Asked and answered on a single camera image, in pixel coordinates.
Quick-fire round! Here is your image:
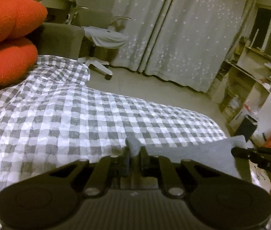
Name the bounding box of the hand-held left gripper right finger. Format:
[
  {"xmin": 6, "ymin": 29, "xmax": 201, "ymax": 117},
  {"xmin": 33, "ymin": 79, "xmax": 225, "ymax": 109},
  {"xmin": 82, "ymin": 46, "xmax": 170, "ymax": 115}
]
[{"xmin": 139, "ymin": 146, "xmax": 222, "ymax": 198}]

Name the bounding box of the wooden shelf unit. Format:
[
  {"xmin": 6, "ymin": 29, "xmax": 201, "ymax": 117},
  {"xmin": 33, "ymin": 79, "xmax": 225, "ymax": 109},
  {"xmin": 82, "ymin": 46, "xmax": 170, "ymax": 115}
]
[{"xmin": 207, "ymin": 36, "xmax": 271, "ymax": 127}]

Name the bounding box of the grey knit sweater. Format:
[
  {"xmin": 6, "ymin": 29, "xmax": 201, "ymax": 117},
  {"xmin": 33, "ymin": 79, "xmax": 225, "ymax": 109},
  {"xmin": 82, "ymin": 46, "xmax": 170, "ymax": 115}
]
[{"xmin": 125, "ymin": 135, "xmax": 251, "ymax": 180}]

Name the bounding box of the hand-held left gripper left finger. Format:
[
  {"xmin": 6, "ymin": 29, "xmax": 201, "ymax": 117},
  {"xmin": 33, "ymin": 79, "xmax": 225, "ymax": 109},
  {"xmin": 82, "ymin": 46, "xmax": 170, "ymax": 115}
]
[{"xmin": 49, "ymin": 146, "xmax": 130, "ymax": 197}]

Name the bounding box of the white cardboard box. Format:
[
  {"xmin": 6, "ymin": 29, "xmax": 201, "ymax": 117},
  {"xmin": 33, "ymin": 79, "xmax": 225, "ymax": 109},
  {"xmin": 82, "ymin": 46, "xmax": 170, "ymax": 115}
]
[{"xmin": 228, "ymin": 105, "xmax": 250, "ymax": 131}]

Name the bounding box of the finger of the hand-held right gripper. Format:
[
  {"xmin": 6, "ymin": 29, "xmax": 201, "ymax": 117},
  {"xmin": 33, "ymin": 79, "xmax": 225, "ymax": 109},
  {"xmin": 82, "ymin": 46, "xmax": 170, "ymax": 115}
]
[{"xmin": 231, "ymin": 147, "xmax": 258, "ymax": 160}]

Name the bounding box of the grey white checkered quilt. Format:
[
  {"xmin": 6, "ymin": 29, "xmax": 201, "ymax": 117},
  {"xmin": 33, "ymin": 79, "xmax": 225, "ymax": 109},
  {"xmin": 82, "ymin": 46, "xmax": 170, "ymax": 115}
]
[{"xmin": 0, "ymin": 55, "xmax": 227, "ymax": 230}]

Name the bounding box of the clear plastic bag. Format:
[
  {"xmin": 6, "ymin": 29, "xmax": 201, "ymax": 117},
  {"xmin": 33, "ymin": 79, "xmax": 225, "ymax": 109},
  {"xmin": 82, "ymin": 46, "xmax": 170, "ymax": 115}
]
[{"xmin": 245, "ymin": 103, "xmax": 259, "ymax": 118}]

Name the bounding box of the star patterned curtain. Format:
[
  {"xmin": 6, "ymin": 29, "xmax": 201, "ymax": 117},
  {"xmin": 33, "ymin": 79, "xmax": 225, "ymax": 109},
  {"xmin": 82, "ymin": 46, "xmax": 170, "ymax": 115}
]
[{"xmin": 109, "ymin": 0, "xmax": 258, "ymax": 93}]

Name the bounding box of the white desk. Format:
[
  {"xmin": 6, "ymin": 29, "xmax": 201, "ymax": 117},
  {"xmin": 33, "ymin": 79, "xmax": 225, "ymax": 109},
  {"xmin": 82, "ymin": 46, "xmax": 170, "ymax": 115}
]
[{"xmin": 40, "ymin": 0, "xmax": 76, "ymax": 12}]

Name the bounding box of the white office chair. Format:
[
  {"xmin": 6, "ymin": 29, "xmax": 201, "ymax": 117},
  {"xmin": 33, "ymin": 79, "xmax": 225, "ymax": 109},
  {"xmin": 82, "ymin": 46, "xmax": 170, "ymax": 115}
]
[{"xmin": 66, "ymin": 0, "xmax": 131, "ymax": 81}]

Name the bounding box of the orange puffy cushion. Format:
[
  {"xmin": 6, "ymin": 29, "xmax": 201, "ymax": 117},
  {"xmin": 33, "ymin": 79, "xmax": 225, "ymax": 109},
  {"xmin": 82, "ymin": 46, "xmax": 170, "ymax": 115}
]
[{"xmin": 0, "ymin": 0, "xmax": 48, "ymax": 95}]

